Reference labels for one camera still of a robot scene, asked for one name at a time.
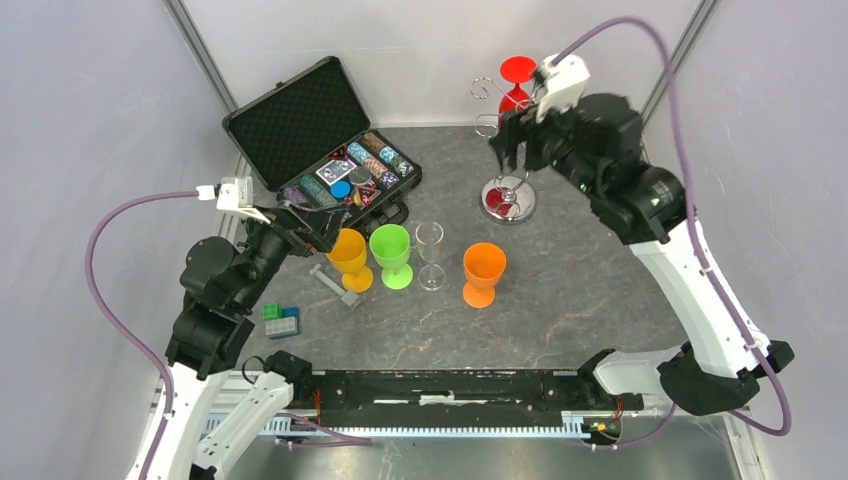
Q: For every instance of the playing card deck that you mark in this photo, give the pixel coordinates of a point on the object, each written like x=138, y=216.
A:
x=335, y=170

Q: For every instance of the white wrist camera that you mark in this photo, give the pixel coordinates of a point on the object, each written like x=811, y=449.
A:
x=235, y=196
x=558, y=86

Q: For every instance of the clear wine glass front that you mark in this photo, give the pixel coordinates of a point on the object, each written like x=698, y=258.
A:
x=429, y=238

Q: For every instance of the yellow plastic wine glass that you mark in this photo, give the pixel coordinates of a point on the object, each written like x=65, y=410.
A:
x=349, y=257

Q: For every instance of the green toy brick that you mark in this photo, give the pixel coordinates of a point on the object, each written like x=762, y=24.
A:
x=272, y=311

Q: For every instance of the blue round dealer chip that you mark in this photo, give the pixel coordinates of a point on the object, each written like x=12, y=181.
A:
x=341, y=189

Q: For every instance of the red plastic wine glass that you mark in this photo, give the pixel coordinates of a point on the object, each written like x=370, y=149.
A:
x=516, y=70

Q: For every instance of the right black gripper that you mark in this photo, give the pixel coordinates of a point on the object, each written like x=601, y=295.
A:
x=521, y=126

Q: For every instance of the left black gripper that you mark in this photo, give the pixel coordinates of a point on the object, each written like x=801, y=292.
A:
x=306, y=230

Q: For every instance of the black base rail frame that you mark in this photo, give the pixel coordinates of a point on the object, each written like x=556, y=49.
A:
x=434, y=402

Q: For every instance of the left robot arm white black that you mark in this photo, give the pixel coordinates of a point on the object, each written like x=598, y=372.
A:
x=223, y=282

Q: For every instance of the green plastic wine glass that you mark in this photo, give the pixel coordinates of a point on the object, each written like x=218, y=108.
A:
x=390, y=244

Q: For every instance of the black poker chip case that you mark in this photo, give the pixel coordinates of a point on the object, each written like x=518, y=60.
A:
x=316, y=116

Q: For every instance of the silver dealer button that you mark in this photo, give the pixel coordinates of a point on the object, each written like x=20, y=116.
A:
x=359, y=176

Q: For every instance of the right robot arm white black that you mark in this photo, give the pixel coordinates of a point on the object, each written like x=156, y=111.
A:
x=596, y=147

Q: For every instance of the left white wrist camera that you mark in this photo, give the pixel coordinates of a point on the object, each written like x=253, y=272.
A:
x=235, y=196

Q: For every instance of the orange plastic wine glass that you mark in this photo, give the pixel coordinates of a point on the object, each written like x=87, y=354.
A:
x=484, y=265

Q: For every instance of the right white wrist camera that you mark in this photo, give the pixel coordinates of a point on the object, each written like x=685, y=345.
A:
x=558, y=86

